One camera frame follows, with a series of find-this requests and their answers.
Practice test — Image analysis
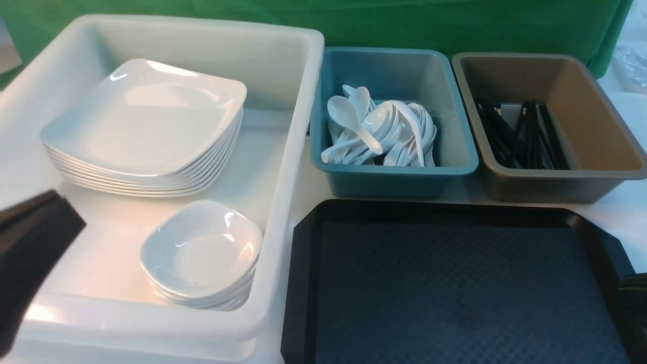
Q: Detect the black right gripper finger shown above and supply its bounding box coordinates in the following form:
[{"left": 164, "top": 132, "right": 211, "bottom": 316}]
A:
[{"left": 618, "top": 272, "right": 646, "bottom": 363}]

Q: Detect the brown plastic bin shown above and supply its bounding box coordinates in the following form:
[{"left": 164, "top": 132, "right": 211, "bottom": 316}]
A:
[{"left": 451, "top": 52, "right": 645, "bottom": 203}]

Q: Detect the white ceramic spoon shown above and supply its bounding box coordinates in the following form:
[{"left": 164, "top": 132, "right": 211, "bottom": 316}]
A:
[{"left": 327, "top": 96, "right": 384, "bottom": 154}]

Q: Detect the black serving tray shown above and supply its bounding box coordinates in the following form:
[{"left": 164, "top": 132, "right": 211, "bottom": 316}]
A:
[{"left": 280, "top": 200, "right": 645, "bottom": 363}]

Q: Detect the green backdrop cloth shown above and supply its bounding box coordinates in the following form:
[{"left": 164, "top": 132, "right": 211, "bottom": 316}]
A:
[{"left": 1, "top": 1, "right": 632, "bottom": 78}]

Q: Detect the stack of white bowls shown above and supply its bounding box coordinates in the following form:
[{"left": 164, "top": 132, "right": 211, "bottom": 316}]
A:
[{"left": 149, "top": 274, "right": 255, "bottom": 311}]

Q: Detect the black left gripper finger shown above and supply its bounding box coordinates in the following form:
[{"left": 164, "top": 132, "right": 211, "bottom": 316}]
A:
[{"left": 1, "top": 190, "right": 86, "bottom": 357}]

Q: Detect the small white square bowl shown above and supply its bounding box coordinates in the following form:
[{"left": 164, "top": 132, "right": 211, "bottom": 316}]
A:
[{"left": 140, "top": 200, "right": 263, "bottom": 302}]

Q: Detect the large white plastic tub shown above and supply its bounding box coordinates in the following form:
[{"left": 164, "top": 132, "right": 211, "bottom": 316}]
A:
[{"left": 2, "top": 15, "right": 324, "bottom": 363}]

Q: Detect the teal plastic bin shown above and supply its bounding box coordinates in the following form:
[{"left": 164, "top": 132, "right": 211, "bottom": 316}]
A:
[{"left": 310, "top": 48, "right": 479, "bottom": 200}]

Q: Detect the stack of white plates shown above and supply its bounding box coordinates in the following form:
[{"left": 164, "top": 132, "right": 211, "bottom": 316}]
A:
[{"left": 40, "top": 111, "right": 244, "bottom": 198}]

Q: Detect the large white square plate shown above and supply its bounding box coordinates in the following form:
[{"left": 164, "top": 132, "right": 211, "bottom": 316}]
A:
[{"left": 40, "top": 59, "right": 248, "bottom": 177}]

